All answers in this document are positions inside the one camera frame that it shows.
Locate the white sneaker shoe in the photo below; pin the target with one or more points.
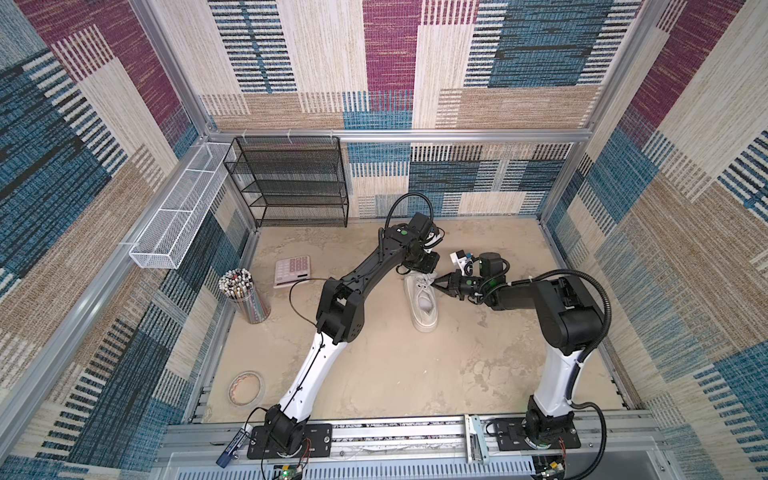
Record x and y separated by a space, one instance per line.
423 321

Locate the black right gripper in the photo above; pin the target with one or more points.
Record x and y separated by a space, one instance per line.
454 284

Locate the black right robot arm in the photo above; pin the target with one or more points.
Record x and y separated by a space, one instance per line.
570 321

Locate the white wire mesh tray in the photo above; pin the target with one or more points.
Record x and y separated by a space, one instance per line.
166 239

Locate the black mesh shelf rack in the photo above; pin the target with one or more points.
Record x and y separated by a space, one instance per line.
290 181

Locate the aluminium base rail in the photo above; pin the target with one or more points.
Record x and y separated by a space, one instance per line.
628 445

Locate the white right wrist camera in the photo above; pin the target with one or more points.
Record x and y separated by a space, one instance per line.
463 261

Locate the white shoelace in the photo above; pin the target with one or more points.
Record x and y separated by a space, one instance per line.
420 291

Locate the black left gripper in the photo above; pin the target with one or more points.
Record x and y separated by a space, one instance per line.
428 266

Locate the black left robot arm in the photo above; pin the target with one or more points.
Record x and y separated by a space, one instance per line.
340 318

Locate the clear cup of pencils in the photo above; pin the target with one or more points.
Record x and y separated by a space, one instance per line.
238 286

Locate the clear tape roll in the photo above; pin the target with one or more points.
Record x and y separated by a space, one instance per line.
246 389

